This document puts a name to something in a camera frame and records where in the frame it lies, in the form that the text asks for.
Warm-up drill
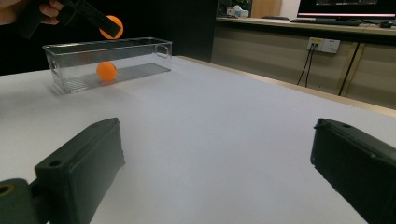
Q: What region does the wooden door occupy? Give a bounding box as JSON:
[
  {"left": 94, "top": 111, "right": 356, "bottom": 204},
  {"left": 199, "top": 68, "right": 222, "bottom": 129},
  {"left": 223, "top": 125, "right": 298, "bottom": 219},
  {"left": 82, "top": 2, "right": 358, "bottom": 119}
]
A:
[{"left": 250, "top": 0, "right": 283, "bottom": 19}]

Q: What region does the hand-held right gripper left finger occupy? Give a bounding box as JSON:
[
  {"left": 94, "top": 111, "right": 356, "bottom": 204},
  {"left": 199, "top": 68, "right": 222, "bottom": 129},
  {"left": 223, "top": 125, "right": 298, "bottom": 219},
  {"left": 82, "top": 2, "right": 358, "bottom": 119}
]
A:
[{"left": 34, "top": 117, "right": 126, "bottom": 224}]

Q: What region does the long beige desk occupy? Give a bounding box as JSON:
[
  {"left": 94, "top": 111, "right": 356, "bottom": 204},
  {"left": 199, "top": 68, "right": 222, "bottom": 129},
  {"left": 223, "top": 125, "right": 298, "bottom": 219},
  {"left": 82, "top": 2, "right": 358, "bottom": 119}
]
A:
[{"left": 211, "top": 17, "right": 396, "bottom": 110}]

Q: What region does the black monitor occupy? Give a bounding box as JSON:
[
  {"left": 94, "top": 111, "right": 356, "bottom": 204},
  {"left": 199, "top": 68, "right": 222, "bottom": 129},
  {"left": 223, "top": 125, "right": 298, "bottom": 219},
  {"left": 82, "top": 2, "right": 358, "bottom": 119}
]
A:
[{"left": 297, "top": 0, "right": 396, "bottom": 20}]

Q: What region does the white wall socket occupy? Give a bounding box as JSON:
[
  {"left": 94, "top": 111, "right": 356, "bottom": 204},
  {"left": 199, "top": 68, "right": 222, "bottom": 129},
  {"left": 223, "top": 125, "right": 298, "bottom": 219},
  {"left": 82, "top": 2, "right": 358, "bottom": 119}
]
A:
[{"left": 307, "top": 36, "right": 341, "bottom": 54}]

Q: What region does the orange ball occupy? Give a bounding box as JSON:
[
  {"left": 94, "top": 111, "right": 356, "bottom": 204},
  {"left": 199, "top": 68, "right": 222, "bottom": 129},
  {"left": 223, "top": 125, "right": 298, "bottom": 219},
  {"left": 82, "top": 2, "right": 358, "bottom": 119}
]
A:
[
  {"left": 98, "top": 14, "right": 124, "bottom": 40},
  {"left": 95, "top": 61, "right": 119, "bottom": 82}
]

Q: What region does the white table cover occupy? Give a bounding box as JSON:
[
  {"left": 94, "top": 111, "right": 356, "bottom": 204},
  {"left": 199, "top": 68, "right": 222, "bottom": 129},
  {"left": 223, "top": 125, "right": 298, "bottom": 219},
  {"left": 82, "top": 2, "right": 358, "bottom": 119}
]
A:
[{"left": 0, "top": 55, "right": 396, "bottom": 224}]

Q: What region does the black power cable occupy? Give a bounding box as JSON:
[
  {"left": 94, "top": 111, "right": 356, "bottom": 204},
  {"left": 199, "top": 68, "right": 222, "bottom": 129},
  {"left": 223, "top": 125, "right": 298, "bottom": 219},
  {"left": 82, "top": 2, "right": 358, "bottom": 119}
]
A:
[
  {"left": 304, "top": 46, "right": 318, "bottom": 89},
  {"left": 296, "top": 46, "right": 314, "bottom": 86}
]

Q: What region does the tissue box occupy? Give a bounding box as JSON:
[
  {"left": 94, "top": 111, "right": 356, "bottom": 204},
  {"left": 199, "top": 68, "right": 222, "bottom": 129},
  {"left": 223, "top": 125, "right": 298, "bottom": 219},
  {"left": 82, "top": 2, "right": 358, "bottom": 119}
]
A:
[{"left": 226, "top": 4, "right": 250, "bottom": 18}]

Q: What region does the black keyboard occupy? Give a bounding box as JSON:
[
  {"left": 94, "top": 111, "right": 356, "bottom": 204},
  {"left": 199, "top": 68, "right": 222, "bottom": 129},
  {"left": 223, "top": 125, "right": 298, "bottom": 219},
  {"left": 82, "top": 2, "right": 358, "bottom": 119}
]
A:
[{"left": 289, "top": 18, "right": 362, "bottom": 27}]

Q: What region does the clear plastic box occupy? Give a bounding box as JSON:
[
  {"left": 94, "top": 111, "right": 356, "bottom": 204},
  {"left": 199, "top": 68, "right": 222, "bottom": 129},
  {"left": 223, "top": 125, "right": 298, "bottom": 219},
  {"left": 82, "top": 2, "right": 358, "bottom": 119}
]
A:
[{"left": 42, "top": 36, "right": 173, "bottom": 94}]

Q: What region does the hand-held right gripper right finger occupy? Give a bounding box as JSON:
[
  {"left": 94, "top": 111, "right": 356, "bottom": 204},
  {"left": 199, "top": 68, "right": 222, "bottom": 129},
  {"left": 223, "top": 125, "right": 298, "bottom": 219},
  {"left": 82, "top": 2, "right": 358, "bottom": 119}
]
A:
[{"left": 310, "top": 118, "right": 396, "bottom": 224}]

